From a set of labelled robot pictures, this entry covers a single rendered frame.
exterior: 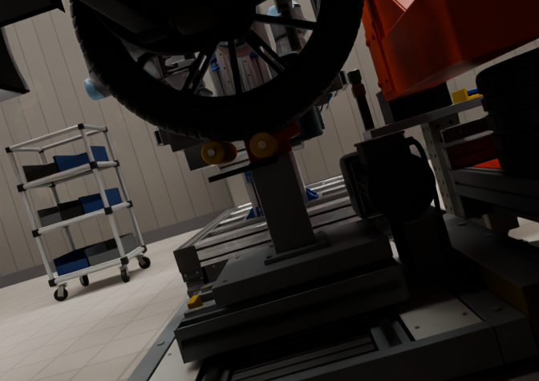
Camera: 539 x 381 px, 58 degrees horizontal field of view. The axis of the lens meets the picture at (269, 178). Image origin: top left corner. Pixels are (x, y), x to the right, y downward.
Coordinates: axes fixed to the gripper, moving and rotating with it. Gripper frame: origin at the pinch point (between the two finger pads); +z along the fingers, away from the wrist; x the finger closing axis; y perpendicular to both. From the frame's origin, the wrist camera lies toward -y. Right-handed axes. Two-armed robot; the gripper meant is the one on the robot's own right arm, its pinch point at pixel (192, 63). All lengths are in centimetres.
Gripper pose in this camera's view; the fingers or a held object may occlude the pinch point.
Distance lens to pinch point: 164.8
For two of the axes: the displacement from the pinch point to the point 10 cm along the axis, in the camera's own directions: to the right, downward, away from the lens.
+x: 0.3, -0.6, 10.0
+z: 9.5, -2.9, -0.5
